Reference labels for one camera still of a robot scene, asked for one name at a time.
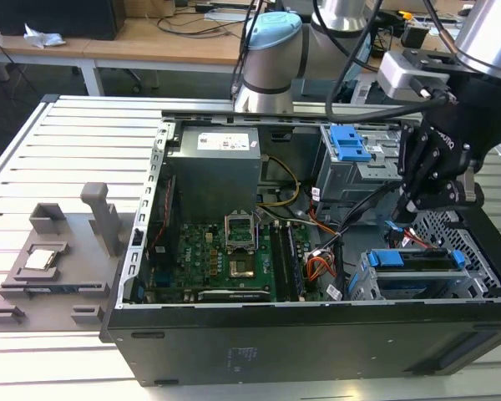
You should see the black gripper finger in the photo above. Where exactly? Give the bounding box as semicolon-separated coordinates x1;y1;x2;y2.
393;133;460;223
396;124;421;197

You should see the blue ended disk wire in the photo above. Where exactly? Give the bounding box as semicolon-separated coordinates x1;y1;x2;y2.
385;220;407;248

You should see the grey metal disk bay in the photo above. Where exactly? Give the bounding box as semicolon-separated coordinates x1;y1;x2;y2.
348;248;501;302

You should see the blue plastic drive latch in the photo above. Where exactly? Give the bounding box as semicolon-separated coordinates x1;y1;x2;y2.
329;124;372;163

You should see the grey metal drive cage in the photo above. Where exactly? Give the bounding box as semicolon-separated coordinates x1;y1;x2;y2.
312;123;406;221

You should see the small black box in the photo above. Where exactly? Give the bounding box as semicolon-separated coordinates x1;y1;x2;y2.
400;21;430;49

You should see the black RAM stick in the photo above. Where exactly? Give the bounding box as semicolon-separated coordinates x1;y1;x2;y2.
286;224;306;298
270;224;291;302

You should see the metal CPU socket cover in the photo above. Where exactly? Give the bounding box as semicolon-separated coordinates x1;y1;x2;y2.
224;211;260;254

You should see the grey power supply unit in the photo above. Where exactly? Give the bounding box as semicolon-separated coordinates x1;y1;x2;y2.
166;124;263;212

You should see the black graphics card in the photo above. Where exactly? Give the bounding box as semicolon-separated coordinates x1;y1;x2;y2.
197;287;272;303

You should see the black PC case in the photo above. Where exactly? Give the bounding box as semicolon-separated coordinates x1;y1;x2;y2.
99;106;501;388

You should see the green motherboard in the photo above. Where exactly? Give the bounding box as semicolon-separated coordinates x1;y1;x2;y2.
144;221;318;304

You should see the grey parts rack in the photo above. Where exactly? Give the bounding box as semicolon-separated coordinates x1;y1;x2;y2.
0;181;129;334

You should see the dark RAM stick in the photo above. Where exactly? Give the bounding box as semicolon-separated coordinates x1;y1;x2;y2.
24;283;104;294

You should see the large black box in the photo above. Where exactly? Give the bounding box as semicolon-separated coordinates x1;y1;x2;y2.
0;0;125;42

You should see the silver CPU chip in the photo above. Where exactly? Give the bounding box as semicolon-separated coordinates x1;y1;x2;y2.
23;248;60;272

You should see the crumpled white paper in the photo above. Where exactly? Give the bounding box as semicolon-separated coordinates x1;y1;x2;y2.
23;23;67;48

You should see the red black disk wire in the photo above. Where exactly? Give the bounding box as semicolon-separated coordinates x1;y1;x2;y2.
403;228;448;256

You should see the thick black sleeved wire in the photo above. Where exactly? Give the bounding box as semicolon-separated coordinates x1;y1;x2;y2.
332;183;402;251

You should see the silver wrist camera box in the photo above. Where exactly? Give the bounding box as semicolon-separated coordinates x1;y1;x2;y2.
377;50;451;102

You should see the black grey sleeved cable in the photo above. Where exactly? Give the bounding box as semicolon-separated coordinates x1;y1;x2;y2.
423;0;460;58

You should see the black camera cable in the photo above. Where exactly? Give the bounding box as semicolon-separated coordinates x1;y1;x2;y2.
324;0;450;123

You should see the yellow black power wire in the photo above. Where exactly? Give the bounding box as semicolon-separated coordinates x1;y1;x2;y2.
257;155;301;209

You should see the orange wire bundle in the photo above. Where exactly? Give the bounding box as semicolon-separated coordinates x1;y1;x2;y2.
306;249;338;282

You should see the black hanging cable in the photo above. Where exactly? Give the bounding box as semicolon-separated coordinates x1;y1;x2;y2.
230;0;263;102

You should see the thin red wire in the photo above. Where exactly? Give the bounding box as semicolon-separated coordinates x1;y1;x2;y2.
148;177;177;251

